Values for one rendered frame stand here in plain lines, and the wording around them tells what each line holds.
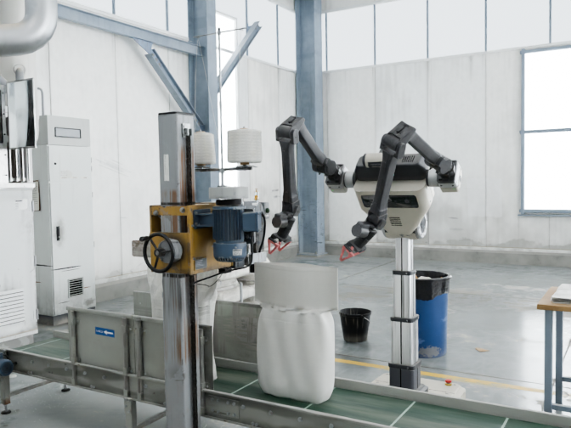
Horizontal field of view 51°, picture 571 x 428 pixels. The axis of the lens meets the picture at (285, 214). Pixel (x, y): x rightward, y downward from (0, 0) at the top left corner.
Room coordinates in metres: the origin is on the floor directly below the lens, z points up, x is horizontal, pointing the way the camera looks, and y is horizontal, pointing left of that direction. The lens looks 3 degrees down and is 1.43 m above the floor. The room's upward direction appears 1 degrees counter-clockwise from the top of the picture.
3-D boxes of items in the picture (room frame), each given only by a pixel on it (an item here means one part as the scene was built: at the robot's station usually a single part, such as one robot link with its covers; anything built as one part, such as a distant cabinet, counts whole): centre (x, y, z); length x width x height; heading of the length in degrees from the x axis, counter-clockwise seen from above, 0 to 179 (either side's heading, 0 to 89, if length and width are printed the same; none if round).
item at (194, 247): (2.84, 0.45, 1.18); 0.34 x 0.25 x 0.31; 149
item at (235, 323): (3.61, 0.55, 0.54); 1.05 x 0.02 x 0.41; 59
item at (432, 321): (4.92, -1.13, 0.32); 0.51 x 0.48 x 0.65; 149
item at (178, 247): (2.67, 0.52, 1.14); 0.11 x 0.06 x 0.11; 59
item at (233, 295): (5.92, 0.65, 0.32); 0.66 x 0.43 x 0.15; 151
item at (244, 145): (2.82, 0.19, 1.61); 0.17 x 0.17 x 0.17
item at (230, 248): (2.69, 0.25, 1.21); 0.15 x 0.15 x 0.25
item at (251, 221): (2.68, 0.15, 1.25); 0.10 x 0.08 x 0.12; 174
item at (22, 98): (4.28, 1.87, 1.95); 0.30 x 0.01 x 0.48; 59
